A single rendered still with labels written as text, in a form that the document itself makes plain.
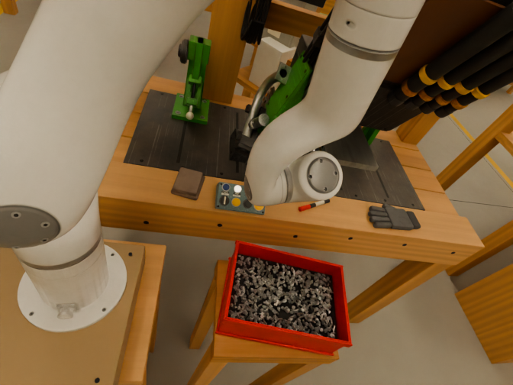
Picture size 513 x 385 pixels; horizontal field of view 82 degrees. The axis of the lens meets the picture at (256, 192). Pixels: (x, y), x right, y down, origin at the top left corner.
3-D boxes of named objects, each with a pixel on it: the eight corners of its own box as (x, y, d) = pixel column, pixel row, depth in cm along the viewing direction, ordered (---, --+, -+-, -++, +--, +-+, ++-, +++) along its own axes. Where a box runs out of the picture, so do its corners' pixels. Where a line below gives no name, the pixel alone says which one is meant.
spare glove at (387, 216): (406, 208, 112) (411, 205, 110) (419, 232, 105) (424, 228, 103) (361, 204, 107) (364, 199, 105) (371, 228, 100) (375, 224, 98)
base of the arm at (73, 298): (121, 328, 58) (117, 290, 45) (2, 337, 52) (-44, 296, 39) (130, 243, 70) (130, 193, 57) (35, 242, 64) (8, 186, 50)
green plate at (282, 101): (289, 135, 96) (333, 82, 82) (267, 125, 93) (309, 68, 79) (285, 115, 103) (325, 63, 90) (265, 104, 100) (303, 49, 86)
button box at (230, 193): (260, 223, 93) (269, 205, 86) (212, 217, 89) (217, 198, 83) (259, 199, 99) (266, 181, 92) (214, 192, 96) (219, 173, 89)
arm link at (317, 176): (271, 206, 60) (311, 199, 63) (299, 205, 47) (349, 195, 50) (265, 165, 60) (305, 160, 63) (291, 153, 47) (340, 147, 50)
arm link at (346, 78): (291, 52, 29) (250, 220, 53) (416, 52, 34) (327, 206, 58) (262, 13, 34) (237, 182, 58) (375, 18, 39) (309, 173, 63)
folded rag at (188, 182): (180, 171, 93) (181, 164, 91) (204, 178, 94) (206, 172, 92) (169, 194, 86) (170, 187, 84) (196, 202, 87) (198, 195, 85)
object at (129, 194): (455, 266, 121) (485, 247, 110) (40, 220, 86) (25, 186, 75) (440, 236, 130) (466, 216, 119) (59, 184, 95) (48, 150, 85)
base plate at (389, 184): (421, 213, 116) (425, 210, 115) (123, 166, 91) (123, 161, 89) (386, 143, 144) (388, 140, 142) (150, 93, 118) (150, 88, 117)
